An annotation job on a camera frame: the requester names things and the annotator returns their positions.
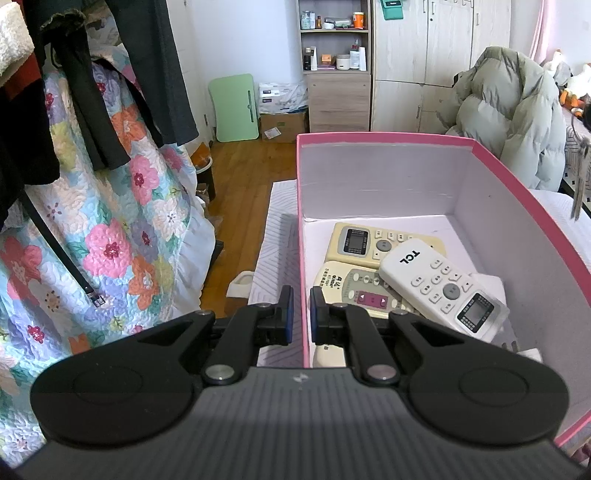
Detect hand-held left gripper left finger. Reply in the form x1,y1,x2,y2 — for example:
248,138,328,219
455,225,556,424
137,285,295,387

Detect dark grey hanging garment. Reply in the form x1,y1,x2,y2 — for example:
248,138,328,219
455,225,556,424
105,0,200,149
39,0,133,172

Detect cream remote with purple button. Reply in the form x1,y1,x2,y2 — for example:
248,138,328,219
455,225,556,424
313,344,348,369
313,261,419,320

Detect teal wall holder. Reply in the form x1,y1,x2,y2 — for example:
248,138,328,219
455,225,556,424
380,0,406,22

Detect group of toiletry bottles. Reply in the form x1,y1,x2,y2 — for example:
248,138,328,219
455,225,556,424
300,9,369,73

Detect pile of plush toys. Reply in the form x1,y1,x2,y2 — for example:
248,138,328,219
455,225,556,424
542,49,591,110

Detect white slipper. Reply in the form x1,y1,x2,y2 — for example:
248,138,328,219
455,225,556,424
225,270,256,301

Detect stack of white packages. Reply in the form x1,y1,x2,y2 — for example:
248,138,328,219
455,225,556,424
257,81,309,114

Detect dark wooden stool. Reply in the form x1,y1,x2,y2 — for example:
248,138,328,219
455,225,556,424
195,156,219,202

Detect orange bag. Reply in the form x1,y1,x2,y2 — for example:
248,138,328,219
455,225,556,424
191,142,214,170

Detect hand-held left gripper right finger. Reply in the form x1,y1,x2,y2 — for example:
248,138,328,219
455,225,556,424
308,286,465,388

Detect wooden shelf cabinet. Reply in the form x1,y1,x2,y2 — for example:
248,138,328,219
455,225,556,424
297,0,374,134

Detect white fleece garment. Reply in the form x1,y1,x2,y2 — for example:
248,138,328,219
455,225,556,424
0,0,37,78

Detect floral quilt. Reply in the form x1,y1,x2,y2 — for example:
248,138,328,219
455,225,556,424
0,60,227,457

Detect green folding board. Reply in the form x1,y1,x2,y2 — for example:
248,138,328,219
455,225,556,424
208,73,260,144

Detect white remote with grey screen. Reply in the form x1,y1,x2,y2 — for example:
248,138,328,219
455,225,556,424
379,239,511,343

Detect light wooden wardrobe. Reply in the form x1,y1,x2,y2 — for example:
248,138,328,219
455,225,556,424
370,0,514,136

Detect pink curtain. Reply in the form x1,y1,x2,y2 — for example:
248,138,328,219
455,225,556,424
527,0,556,62

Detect black hanging garment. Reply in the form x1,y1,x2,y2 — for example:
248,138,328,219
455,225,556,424
0,76,62,232

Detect red garment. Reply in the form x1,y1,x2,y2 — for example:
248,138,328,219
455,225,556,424
0,50,45,101

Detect cream remote with grey screen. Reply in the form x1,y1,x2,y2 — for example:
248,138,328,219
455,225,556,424
324,222,448,269

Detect grey-green puffer jacket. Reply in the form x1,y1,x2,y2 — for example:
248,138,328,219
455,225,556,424
435,45,568,193

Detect white plastic item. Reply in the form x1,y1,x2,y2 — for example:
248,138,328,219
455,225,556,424
470,272,507,303

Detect black belt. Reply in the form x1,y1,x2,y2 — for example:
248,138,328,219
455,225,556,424
21,193,106,308

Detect pink cardboard box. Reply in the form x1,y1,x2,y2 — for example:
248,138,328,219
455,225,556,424
295,131,591,448

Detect brown cardboard box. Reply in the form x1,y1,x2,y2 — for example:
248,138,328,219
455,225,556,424
259,110,309,144

